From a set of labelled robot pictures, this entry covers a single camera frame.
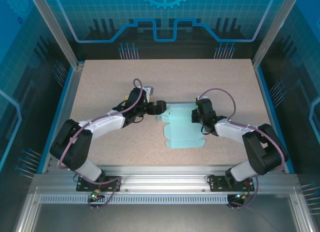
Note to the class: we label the light blue paper box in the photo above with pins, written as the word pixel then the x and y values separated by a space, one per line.
pixel 182 132

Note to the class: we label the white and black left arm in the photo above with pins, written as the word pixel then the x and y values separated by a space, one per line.
pixel 107 124

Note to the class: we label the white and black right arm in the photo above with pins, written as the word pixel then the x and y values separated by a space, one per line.
pixel 230 129

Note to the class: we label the blue table edge strip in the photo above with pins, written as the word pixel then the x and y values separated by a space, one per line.
pixel 269 104
pixel 56 117

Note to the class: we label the aluminium front beam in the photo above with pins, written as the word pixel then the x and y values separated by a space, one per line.
pixel 162 178

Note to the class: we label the small LED circuit board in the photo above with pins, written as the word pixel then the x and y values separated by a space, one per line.
pixel 96 195
pixel 240 196

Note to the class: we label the grey metal bottom panel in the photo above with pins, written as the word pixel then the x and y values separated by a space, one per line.
pixel 162 219

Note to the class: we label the aluminium table side rail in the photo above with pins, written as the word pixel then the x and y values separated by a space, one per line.
pixel 71 92

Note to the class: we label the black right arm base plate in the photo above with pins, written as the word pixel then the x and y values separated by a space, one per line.
pixel 217 184

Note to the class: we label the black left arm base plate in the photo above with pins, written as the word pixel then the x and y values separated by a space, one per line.
pixel 83 187

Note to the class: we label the aluminium frame post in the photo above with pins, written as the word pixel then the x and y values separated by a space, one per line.
pixel 58 29
pixel 270 29

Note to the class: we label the aluminium lower side rail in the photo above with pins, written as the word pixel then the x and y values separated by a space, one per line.
pixel 28 212
pixel 303 212

